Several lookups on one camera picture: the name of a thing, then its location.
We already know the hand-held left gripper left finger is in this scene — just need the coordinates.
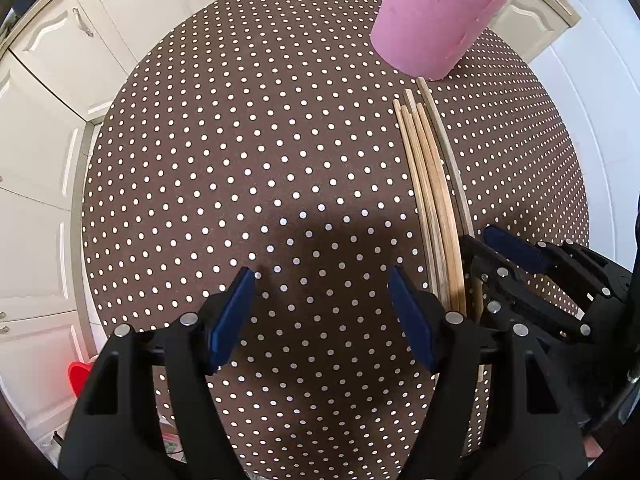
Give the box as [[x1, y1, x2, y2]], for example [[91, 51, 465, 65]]
[[57, 266, 257, 480]]

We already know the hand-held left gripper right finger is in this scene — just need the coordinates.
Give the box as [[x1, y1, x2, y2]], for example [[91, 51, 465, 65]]
[[387, 266, 590, 480]]

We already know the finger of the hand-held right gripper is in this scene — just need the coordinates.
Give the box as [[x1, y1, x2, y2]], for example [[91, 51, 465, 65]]
[[483, 225, 629, 302], [458, 234, 597, 344]]

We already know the wooden chopstick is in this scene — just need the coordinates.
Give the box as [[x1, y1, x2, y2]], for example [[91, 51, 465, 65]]
[[415, 102, 468, 313], [403, 89, 463, 311], [400, 106, 451, 306], [392, 100, 441, 301]]

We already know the bundle of wooden sticks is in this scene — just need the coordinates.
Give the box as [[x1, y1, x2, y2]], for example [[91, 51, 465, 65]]
[[416, 77, 486, 386]]

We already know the pink cup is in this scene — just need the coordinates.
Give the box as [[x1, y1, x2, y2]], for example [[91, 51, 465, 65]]
[[370, 0, 512, 82]]

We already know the red heart-shaped container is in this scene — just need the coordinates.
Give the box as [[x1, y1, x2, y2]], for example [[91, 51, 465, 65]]
[[67, 355, 101, 401]]

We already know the brown polka-dot tablecloth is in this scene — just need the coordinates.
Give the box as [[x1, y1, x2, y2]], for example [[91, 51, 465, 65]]
[[80, 0, 591, 480]]

